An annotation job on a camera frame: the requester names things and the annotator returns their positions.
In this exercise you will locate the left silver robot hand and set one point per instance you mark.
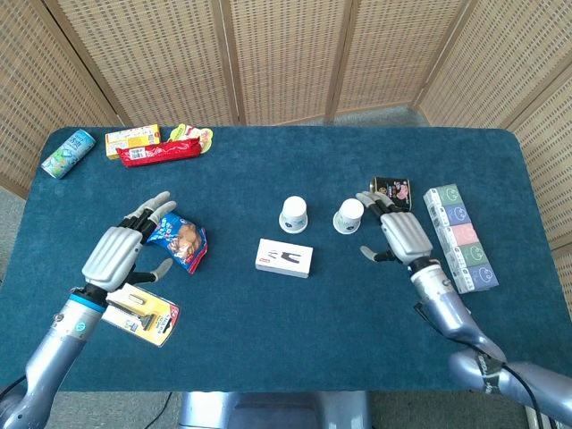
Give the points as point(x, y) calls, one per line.
point(111, 254)

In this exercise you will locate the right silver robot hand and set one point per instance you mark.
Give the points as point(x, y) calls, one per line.
point(406, 234)

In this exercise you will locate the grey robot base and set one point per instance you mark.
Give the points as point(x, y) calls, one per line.
point(272, 411)

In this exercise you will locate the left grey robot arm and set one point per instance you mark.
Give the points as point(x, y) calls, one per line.
point(67, 339)

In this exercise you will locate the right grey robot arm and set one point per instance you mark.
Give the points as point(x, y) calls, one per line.
point(447, 304)

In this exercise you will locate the black rectangular tin can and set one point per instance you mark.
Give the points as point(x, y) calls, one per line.
point(397, 192)

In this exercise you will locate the pastel tissue multipack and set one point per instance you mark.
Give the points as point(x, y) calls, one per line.
point(460, 232)

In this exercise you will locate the yellow razor blister pack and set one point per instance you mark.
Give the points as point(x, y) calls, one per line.
point(147, 313)

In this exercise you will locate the blue cookie snack bag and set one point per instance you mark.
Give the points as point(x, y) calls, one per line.
point(183, 241)

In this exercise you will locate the light blue beverage can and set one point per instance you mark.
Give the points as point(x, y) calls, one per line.
point(67, 154)

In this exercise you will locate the red biscuit package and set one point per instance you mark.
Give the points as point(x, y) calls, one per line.
point(158, 152)

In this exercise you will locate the yellow cardboard box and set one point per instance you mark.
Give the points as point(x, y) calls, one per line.
point(129, 135)

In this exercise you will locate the white box black print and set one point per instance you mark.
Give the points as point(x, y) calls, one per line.
point(286, 258)

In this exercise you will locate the yellow green snack pouch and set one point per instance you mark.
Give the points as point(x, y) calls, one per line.
point(203, 136)

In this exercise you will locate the blue table cloth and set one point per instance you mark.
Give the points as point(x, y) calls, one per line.
point(286, 335)

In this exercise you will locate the woven bamboo folding screen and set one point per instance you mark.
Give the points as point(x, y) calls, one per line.
point(286, 58)

